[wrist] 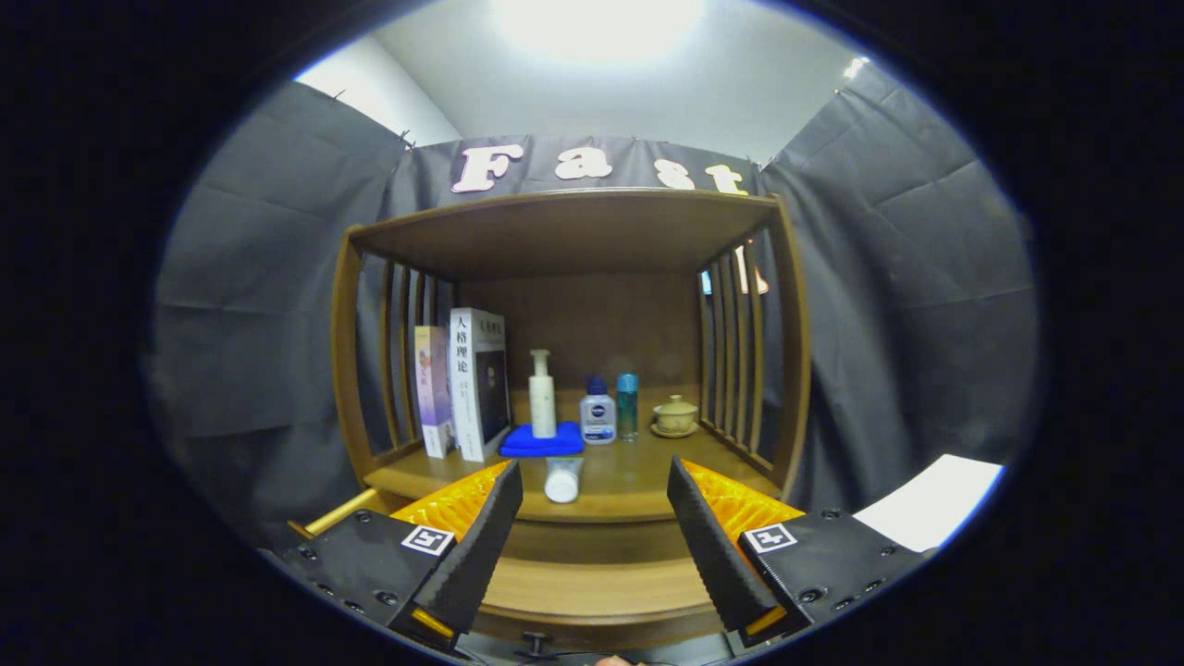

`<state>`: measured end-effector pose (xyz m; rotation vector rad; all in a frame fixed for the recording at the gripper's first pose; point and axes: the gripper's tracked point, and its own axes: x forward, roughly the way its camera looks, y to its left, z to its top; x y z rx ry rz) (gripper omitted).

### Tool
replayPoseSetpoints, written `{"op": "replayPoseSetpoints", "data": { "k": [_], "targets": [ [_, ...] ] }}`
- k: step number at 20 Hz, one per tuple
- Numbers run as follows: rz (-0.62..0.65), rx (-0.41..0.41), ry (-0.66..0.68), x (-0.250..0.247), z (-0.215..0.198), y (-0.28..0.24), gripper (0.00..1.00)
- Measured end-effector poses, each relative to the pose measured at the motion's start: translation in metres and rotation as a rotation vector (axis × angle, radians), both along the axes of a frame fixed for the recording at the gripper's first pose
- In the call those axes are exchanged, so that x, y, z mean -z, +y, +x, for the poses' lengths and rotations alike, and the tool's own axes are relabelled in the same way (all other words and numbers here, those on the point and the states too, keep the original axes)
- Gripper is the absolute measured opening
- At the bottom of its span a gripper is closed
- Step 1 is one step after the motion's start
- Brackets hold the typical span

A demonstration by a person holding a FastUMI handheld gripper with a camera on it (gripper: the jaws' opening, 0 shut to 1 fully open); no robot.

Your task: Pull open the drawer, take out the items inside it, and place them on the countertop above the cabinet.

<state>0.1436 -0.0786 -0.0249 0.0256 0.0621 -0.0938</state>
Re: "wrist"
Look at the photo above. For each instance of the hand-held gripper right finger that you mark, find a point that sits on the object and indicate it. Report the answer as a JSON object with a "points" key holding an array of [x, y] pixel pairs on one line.
{"points": [[712, 555]]}

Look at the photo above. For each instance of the wooden countertop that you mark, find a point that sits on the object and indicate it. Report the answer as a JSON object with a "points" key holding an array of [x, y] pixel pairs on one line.
{"points": [[629, 481]]}

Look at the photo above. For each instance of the brown wooden cabinet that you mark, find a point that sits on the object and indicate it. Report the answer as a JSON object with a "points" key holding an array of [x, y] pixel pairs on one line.
{"points": [[592, 333]]}

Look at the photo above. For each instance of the teal slim bottle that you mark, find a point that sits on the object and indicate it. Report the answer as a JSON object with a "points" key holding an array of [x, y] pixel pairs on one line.
{"points": [[627, 412]]}

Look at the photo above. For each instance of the blue folded cloth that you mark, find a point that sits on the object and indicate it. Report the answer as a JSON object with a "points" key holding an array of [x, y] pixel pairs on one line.
{"points": [[541, 447]]}

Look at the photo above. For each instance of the purple book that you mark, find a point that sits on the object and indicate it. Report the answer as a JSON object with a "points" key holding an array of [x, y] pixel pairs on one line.
{"points": [[432, 388]]}

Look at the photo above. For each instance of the wooden drawer with black knob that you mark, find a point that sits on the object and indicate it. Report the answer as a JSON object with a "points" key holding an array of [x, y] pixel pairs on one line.
{"points": [[601, 583]]}

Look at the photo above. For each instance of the white bottle with blue pump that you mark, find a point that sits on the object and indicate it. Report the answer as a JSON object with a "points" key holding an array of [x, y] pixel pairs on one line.
{"points": [[598, 421]]}

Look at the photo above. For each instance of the yellow lidded teacup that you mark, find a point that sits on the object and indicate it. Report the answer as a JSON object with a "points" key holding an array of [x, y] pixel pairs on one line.
{"points": [[676, 414]]}

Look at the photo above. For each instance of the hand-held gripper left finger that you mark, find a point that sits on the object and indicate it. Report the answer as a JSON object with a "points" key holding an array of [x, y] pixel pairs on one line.
{"points": [[474, 555]]}

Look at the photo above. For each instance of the thick white book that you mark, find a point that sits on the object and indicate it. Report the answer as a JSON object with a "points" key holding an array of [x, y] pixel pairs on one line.
{"points": [[467, 388]]}

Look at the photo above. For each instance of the yellow saucer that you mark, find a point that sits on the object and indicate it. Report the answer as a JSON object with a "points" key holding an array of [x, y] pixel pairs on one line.
{"points": [[673, 433]]}

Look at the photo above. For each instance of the white flat panel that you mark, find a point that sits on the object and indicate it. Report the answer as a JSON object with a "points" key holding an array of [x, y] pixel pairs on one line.
{"points": [[930, 504]]}

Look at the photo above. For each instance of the tall white pump bottle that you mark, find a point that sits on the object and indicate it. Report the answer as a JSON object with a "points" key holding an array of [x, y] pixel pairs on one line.
{"points": [[542, 407]]}

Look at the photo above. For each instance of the white squeeze tube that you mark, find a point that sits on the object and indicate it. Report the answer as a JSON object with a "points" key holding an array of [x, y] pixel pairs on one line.
{"points": [[562, 483]]}

